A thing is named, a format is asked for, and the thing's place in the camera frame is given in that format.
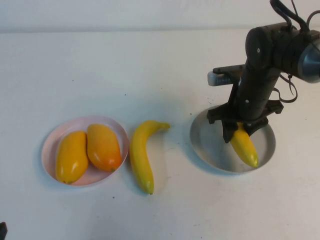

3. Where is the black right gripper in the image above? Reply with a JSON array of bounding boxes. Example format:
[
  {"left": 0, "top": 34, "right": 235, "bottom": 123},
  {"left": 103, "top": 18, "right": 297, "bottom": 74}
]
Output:
[{"left": 206, "top": 59, "right": 285, "bottom": 144}]

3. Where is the yellow banana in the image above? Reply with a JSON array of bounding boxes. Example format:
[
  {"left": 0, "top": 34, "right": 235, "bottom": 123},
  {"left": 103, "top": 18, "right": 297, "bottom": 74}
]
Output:
[
  {"left": 129, "top": 120, "right": 171, "bottom": 195},
  {"left": 229, "top": 122, "right": 260, "bottom": 169}
]

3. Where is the yellow mango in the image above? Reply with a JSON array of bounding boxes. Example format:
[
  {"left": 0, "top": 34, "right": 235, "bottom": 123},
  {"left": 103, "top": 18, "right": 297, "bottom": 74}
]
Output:
[{"left": 55, "top": 130, "right": 89, "bottom": 185}]

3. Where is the orange blushed mango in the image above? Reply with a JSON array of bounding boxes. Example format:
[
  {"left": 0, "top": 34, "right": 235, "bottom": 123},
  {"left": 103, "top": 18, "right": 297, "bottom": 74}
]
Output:
[{"left": 86, "top": 123, "right": 123, "bottom": 173}]

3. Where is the grey-blue round plate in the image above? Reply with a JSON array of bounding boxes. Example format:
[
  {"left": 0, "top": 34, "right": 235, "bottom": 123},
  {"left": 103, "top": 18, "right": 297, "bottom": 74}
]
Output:
[{"left": 189, "top": 104, "right": 277, "bottom": 174}]

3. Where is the pink round plate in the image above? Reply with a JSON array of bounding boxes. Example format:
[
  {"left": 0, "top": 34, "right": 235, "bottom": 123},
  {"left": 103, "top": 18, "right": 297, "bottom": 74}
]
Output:
[{"left": 41, "top": 115, "right": 130, "bottom": 188}]

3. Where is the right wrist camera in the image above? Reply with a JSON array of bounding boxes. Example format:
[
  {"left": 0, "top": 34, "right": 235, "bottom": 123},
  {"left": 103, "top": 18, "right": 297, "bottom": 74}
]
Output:
[{"left": 207, "top": 65, "right": 245, "bottom": 87}]

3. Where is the black strap under right wrist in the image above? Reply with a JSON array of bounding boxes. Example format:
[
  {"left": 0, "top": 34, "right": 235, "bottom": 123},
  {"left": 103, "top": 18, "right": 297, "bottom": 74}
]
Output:
[{"left": 272, "top": 73, "right": 298, "bottom": 103}]

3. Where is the looped cable of right arm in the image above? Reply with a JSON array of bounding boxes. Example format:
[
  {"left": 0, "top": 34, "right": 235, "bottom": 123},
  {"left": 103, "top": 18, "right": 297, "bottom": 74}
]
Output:
[{"left": 269, "top": 0, "right": 311, "bottom": 31}]

